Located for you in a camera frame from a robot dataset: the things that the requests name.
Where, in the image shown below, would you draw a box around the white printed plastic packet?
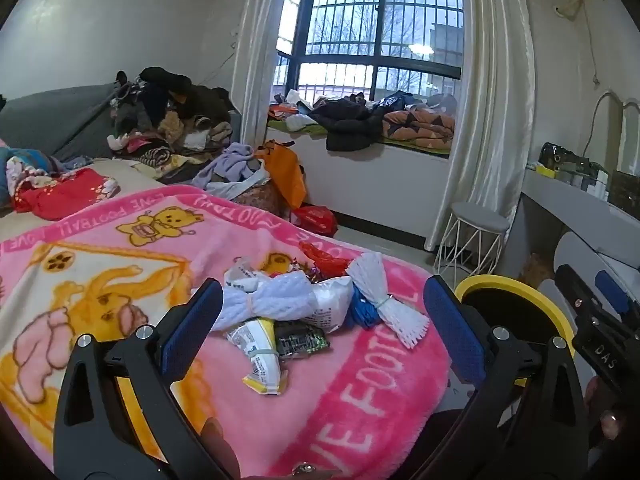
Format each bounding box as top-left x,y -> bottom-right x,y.
300,275 -> 358,333

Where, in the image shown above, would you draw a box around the beige bed sheet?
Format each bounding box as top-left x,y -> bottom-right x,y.
0,157 -> 168,241

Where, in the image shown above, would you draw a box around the wide white curtain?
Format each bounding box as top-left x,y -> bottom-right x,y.
425,0 -> 536,251

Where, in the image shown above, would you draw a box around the red shopping bag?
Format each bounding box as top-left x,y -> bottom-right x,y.
290,205 -> 339,238

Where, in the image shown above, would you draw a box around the orange patterned quilt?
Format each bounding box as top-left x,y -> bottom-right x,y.
382,107 -> 456,150

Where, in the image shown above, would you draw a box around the floral patterned bag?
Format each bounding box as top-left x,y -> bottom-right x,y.
235,180 -> 291,221

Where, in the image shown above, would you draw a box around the person's left hand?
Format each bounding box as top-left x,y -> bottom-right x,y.
202,417 -> 240,479

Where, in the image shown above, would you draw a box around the barred window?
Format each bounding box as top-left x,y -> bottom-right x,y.
272,0 -> 466,106

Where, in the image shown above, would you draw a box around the white garment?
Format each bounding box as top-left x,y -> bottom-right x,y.
287,112 -> 321,133

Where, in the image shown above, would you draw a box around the narrow white curtain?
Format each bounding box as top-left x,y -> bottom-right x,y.
230,0 -> 301,133

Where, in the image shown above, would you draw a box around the yellow-rimmed black trash bin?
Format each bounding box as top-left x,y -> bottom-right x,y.
452,274 -> 578,388

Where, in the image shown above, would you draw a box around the grey sofa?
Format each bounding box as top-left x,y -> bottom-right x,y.
0,82 -> 121,161

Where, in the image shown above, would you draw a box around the red printed cloth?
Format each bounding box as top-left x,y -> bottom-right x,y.
10,167 -> 121,222

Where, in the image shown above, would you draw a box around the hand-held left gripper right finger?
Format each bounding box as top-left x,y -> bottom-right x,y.
422,275 -> 599,480

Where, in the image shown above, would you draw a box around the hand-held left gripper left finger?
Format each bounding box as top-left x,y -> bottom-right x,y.
54,277 -> 241,480

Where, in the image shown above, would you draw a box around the white vanity desk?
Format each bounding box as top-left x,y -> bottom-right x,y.
500,165 -> 640,281

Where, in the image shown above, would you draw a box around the white wall cable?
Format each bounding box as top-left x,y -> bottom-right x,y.
575,10 -> 602,86

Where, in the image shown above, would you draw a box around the lavender garment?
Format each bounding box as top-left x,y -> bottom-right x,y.
192,142 -> 271,201

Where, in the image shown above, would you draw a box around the grey stool white wire legs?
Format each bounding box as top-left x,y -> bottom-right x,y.
432,201 -> 510,286

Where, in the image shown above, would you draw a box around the red plastic bag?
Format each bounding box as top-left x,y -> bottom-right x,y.
299,241 -> 353,278

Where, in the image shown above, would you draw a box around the small dark patterned storage box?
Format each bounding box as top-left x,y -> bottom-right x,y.
610,170 -> 640,203

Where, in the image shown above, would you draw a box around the black handbag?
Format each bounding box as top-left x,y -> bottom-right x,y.
539,142 -> 601,181

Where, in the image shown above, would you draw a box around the white wrapper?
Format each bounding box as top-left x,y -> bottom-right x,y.
223,257 -> 273,293

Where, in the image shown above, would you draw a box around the orange bag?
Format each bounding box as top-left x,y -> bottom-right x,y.
256,140 -> 307,211

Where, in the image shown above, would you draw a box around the person's right hand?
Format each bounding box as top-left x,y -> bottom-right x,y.
584,376 -> 627,442

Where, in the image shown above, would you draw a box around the blue plastic bag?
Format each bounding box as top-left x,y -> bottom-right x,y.
347,285 -> 386,331

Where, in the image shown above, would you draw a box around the green snack packet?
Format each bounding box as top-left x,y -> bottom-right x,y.
274,321 -> 332,361

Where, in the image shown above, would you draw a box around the vanity mirror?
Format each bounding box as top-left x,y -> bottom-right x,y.
592,90 -> 640,181

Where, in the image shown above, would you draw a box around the pink printed blanket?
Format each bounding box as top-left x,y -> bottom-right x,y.
0,185 -> 453,480

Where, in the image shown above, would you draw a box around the white yellow snack bag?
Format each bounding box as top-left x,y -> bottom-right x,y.
226,317 -> 290,397

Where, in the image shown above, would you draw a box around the pile of clothes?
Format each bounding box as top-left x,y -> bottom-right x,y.
107,66 -> 235,181

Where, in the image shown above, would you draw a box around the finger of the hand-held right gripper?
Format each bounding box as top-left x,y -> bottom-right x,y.
594,269 -> 640,333
554,263 -> 635,387

